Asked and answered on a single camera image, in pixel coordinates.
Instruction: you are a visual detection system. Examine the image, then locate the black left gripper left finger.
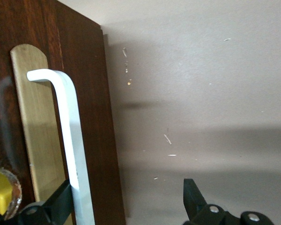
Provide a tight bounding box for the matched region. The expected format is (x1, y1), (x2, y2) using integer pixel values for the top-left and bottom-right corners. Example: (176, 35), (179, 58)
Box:
(0, 179), (74, 225)

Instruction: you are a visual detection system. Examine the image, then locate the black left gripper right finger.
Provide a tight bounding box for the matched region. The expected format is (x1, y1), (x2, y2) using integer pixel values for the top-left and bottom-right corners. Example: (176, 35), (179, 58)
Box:
(182, 178), (275, 225)

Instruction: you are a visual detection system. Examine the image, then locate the silver bar door handle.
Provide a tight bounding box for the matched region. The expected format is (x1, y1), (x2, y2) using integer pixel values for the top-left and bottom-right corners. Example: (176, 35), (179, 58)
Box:
(26, 69), (96, 225)

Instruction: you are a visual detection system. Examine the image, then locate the light wood drawer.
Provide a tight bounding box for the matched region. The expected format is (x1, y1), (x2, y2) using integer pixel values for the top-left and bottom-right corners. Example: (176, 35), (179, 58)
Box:
(0, 0), (127, 225)

